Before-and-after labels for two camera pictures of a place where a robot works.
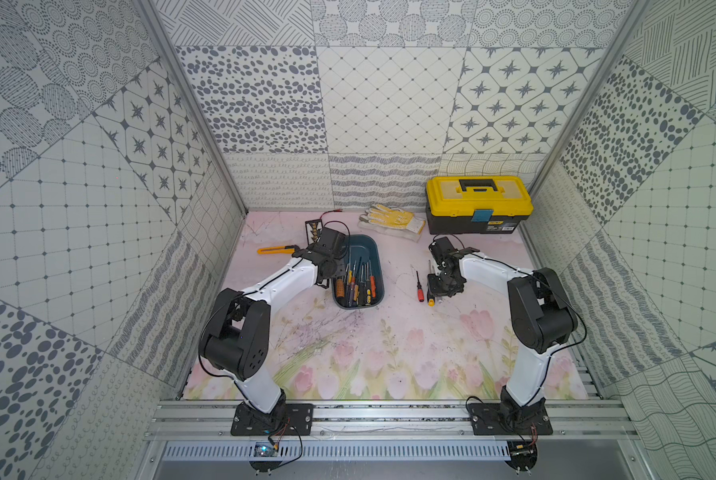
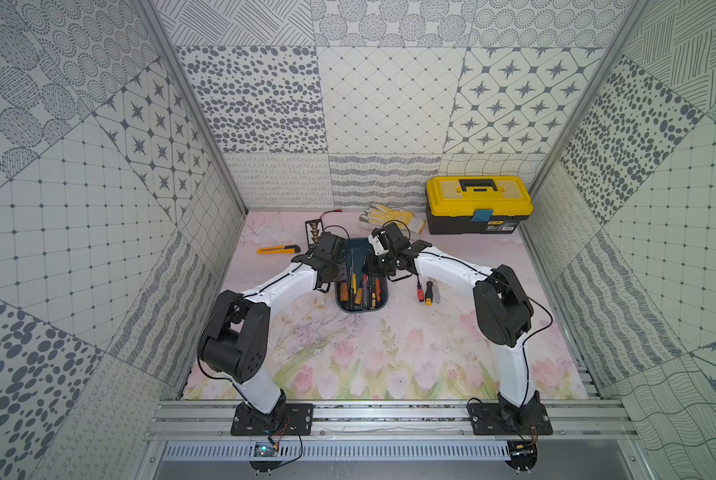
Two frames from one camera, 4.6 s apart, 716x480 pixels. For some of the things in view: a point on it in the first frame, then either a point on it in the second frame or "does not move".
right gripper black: (433, 287) → (369, 268)
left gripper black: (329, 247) does not move
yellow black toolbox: (476, 204) does not move
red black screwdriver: (420, 293) does not move
